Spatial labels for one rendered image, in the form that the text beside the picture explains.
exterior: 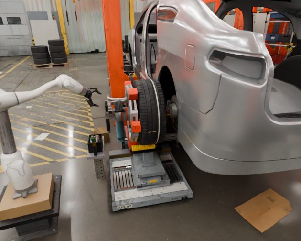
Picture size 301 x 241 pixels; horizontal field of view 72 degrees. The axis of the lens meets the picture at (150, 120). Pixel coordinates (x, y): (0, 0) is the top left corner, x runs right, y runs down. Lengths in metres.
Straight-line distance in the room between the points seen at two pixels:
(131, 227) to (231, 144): 1.25
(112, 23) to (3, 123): 1.35
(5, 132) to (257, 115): 1.83
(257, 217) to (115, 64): 2.09
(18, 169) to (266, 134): 1.76
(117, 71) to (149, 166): 1.11
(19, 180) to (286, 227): 2.32
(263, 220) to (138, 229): 1.16
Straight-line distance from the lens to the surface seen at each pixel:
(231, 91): 1.17
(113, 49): 2.37
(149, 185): 2.30
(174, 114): 2.12
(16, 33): 15.07
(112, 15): 2.36
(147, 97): 1.85
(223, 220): 2.27
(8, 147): 2.10
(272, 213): 2.49
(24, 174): 1.99
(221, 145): 1.32
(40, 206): 2.01
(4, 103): 1.81
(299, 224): 2.53
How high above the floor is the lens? 1.67
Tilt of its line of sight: 25 degrees down
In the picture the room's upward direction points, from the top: straight up
